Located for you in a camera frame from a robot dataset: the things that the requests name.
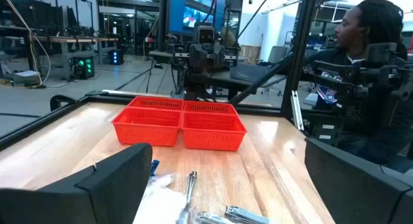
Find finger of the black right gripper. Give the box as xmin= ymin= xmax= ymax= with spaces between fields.
xmin=211 ymin=41 xmax=227 ymax=66
xmin=188 ymin=43 xmax=208 ymax=70

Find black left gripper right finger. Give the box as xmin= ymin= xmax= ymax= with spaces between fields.
xmin=305 ymin=137 xmax=413 ymax=224

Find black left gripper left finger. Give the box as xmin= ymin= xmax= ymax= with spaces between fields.
xmin=0 ymin=143 xmax=153 ymax=224

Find white cotton balls bag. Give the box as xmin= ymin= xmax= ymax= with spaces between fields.
xmin=132 ymin=172 xmax=188 ymax=224

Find chrome metal tweezers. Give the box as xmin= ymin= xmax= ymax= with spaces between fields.
xmin=176 ymin=170 xmax=198 ymax=224

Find silver nail clipper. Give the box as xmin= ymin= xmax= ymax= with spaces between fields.
xmin=194 ymin=210 xmax=228 ymax=224
xmin=223 ymin=203 xmax=271 ymax=224

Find black tripod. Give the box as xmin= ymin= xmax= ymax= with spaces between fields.
xmin=114 ymin=57 xmax=172 ymax=94

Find wooden crate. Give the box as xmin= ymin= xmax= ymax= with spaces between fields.
xmin=240 ymin=45 xmax=261 ymax=65

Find dark grey desk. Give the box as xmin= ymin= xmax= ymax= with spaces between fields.
xmin=211 ymin=62 xmax=288 ymax=91

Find large blue display screen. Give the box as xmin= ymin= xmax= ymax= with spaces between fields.
xmin=167 ymin=0 xmax=227 ymax=36

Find grey office chair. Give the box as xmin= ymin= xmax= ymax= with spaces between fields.
xmin=257 ymin=45 xmax=291 ymax=97

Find blue-lit black box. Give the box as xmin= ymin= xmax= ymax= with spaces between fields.
xmin=110 ymin=49 xmax=125 ymax=65

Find green-lit black box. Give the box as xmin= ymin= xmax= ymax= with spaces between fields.
xmin=71 ymin=55 xmax=96 ymax=80

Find wooden workbench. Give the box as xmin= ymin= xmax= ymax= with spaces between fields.
xmin=28 ymin=35 xmax=120 ymax=81

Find white box on floor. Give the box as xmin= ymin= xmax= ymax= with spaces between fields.
xmin=12 ymin=70 xmax=42 ymax=88

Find person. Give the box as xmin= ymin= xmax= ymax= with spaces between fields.
xmin=301 ymin=0 xmax=413 ymax=168

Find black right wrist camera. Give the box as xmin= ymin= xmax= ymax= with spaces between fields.
xmin=193 ymin=23 xmax=216 ymax=46

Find black aluminium table frame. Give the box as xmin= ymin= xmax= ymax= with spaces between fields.
xmin=0 ymin=0 xmax=320 ymax=152

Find silver aluminium bracket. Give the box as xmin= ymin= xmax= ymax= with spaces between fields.
xmin=290 ymin=90 xmax=305 ymax=132

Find black loop handle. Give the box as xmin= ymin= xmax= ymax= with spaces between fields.
xmin=49 ymin=94 xmax=77 ymax=112

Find yellow looped cable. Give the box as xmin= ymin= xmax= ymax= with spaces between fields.
xmin=0 ymin=0 xmax=52 ymax=88

